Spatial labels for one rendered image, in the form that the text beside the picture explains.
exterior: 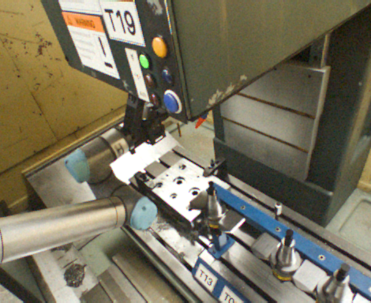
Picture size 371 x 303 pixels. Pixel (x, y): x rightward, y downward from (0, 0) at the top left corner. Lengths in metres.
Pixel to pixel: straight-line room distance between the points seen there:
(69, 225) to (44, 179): 1.26
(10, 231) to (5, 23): 1.23
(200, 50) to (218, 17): 0.05
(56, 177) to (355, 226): 1.65
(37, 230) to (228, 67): 0.42
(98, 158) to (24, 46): 1.06
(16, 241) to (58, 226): 0.07
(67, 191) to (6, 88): 0.63
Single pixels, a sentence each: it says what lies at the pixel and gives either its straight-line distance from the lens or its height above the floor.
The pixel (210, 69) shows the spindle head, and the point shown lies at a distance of 0.40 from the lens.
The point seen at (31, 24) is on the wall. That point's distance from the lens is 1.66.
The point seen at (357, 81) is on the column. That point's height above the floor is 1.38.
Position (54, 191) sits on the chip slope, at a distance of 1.77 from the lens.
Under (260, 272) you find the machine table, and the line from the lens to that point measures 1.04.
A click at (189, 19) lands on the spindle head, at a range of 0.36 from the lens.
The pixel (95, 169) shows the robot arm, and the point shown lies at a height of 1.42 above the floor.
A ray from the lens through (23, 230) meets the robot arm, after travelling 0.55.
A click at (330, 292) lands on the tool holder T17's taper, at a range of 0.66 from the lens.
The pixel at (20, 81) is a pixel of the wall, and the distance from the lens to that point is 1.67.
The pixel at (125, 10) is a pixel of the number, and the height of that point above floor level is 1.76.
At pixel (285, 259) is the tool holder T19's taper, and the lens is 0.67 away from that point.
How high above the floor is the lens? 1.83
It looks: 40 degrees down
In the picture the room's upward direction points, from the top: 12 degrees counter-clockwise
